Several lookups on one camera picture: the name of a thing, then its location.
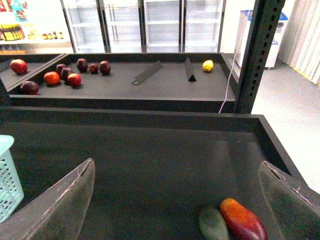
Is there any small dark red fruit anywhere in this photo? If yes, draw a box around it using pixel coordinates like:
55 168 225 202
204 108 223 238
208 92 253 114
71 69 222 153
89 63 99 75

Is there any red apple on shelf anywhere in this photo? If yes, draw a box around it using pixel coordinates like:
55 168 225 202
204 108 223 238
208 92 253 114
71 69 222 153
67 73 82 88

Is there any orange red round fruit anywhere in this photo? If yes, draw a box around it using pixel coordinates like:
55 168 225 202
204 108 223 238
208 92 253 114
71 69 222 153
43 71 60 86

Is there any dark purple fruit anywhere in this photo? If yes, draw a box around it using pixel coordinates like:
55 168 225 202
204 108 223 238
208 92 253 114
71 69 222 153
19 81 40 95
60 67 74 82
55 63 67 75

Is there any glass door refrigerator row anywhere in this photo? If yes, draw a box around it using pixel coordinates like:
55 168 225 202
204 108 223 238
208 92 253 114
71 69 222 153
61 0 226 53

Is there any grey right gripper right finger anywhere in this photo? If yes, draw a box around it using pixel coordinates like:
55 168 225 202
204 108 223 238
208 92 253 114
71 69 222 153
258 161 320 240

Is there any dark purple fruit behind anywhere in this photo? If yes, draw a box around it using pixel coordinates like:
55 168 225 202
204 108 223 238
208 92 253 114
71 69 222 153
55 63 67 75

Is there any white chest freezer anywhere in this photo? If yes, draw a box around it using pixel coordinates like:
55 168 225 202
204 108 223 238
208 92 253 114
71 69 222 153
234 10 289 69

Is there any light blue plastic basket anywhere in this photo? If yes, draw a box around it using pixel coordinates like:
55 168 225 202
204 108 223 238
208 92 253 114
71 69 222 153
0 135 24 223

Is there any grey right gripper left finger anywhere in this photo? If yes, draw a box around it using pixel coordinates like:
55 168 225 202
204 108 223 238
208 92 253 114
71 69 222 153
0 158 96 240

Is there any dark red plum right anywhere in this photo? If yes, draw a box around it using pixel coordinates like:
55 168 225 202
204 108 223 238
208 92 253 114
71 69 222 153
99 60 111 75

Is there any white pink cable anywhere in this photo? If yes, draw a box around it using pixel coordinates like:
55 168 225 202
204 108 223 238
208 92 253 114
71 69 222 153
218 9 252 114

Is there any dark purple fruit front left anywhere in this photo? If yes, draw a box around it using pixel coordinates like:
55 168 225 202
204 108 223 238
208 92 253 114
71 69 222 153
19 81 40 95

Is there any grey folded divider left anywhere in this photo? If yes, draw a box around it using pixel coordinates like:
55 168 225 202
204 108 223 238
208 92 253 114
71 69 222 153
131 60 163 86

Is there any green mango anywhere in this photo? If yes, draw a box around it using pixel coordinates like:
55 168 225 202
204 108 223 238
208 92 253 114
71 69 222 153
198 207 230 240

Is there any black perforated shelf post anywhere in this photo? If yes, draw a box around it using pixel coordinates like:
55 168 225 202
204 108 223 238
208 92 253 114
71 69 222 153
233 0 286 114

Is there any red apple far left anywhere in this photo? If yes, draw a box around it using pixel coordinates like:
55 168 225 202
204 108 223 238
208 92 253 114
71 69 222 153
10 59 28 75

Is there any orange red mango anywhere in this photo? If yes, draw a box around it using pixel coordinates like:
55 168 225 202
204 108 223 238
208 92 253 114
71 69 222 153
219 198 269 240

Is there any dark plum fruit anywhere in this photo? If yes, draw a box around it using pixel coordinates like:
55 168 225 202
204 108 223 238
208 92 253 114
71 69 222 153
76 58 88 73

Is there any white grocery shelf with bottles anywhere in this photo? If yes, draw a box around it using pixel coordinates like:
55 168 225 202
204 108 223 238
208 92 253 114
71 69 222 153
0 0 74 55

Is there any black folded divider right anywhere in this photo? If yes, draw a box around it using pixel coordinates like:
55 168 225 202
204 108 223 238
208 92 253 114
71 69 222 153
184 57 197 83

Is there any yellow lemon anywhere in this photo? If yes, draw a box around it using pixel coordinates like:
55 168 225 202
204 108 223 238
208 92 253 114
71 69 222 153
202 60 214 73

